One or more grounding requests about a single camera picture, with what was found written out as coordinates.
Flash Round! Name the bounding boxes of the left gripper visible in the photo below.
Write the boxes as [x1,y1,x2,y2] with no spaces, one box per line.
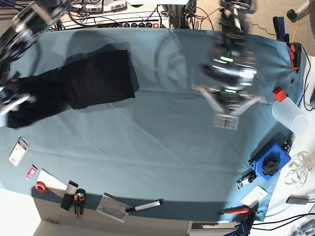
[191,85,266,130]

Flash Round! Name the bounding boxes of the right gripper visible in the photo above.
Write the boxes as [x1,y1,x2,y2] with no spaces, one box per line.
[0,79,36,127]

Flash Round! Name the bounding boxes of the black t-shirt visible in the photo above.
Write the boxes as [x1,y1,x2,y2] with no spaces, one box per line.
[6,50,135,129]

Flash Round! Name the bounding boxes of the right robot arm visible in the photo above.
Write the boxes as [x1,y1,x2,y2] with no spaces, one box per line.
[0,0,71,127]

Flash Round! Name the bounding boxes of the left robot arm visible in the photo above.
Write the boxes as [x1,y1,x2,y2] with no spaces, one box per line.
[192,0,266,130]

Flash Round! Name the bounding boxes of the pink white blister pack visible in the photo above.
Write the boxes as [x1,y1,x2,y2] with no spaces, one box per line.
[9,137,29,167]

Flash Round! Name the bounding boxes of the red cube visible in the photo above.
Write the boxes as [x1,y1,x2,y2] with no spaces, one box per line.
[273,87,287,102]

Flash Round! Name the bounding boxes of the translucent plastic cup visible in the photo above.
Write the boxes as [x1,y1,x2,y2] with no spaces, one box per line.
[272,97,309,135]

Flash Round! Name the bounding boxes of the pink small tube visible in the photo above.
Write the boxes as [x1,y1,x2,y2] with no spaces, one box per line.
[26,165,37,180]

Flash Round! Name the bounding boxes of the blue block with knob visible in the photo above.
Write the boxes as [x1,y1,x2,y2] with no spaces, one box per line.
[249,140,291,181]

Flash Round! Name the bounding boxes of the metal pulley carabiner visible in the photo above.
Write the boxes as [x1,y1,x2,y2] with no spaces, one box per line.
[236,170,257,191]

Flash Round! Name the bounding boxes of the orange tape roll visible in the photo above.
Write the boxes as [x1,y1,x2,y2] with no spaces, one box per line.
[35,181,47,194]

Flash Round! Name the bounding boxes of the orange black clamp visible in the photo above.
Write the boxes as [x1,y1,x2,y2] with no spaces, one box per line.
[289,43,302,70]

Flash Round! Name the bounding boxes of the blue black clamp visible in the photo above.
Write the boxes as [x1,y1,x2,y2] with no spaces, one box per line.
[273,16,288,42]

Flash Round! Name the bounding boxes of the power strip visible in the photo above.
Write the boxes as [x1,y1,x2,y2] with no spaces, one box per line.
[97,19,170,28]

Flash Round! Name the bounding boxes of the white card box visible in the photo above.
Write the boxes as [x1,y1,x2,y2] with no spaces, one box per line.
[240,185,268,208]

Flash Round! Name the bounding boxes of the black white remote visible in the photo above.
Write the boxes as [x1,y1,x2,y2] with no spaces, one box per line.
[61,180,78,211]

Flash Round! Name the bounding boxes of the orange black pliers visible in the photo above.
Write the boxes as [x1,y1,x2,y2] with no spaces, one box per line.
[74,189,86,218]

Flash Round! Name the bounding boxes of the orange screwdriver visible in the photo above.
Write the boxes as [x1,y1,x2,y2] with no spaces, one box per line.
[215,207,250,215]

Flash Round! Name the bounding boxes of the white black marker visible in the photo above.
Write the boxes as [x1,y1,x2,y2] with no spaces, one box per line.
[126,199,164,213]

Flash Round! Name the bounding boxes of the grey adapter box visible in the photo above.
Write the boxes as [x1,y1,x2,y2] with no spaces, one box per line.
[286,196,309,205]

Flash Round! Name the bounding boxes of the grey patterned booklet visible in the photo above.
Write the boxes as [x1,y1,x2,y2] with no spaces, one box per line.
[96,194,131,223]

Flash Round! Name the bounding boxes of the white cable bundle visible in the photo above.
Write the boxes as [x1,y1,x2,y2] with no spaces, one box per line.
[284,151,313,189]

